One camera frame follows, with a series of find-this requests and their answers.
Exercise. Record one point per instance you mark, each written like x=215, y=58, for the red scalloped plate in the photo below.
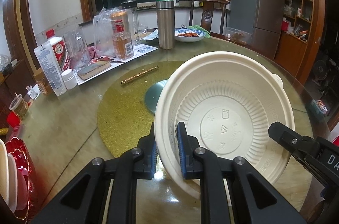
x=27, y=194

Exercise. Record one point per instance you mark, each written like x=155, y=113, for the wooden chair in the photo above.
x=207, y=13

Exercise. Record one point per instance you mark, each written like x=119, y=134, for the gold wrapped stick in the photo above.
x=138, y=75

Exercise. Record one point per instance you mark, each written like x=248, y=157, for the clear glass pitcher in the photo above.
x=76, y=46

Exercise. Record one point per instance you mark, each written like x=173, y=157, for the clear cup of tea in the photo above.
x=19, y=107

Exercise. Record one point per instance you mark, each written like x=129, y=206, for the large beige plastic bowl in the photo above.
x=228, y=102

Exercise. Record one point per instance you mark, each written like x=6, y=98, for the clear plastic container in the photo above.
x=237, y=36

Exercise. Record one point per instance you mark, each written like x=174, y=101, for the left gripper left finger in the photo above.
x=104, y=191

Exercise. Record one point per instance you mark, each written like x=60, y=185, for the red white liquor bottle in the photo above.
x=59, y=49

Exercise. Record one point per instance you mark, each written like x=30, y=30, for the small white pill bottle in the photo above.
x=69, y=79

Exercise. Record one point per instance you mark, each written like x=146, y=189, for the wooden shelf cabinet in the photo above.
x=300, y=42

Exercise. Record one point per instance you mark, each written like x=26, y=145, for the white tube carton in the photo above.
x=47, y=60

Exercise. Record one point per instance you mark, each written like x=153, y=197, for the red plastic cup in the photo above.
x=13, y=120

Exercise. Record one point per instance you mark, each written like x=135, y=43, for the steel thermos flask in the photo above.
x=165, y=13

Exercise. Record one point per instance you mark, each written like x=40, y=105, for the small book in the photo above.
x=92, y=69

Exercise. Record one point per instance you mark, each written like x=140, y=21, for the grey refrigerator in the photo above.
x=262, y=19

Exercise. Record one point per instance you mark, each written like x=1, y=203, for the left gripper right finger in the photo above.
x=231, y=191

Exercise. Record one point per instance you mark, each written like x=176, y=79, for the small white foam bowl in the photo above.
x=13, y=183

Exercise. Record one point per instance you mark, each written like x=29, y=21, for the blue white food plate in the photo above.
x=189, y=35

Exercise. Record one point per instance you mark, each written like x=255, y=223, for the gold glitter turntable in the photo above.
x=122, y=116

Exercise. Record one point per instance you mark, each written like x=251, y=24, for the large white foam bowl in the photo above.
x=4, y=172

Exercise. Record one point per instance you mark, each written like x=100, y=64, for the peanut butter jar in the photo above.
x=42, y=82

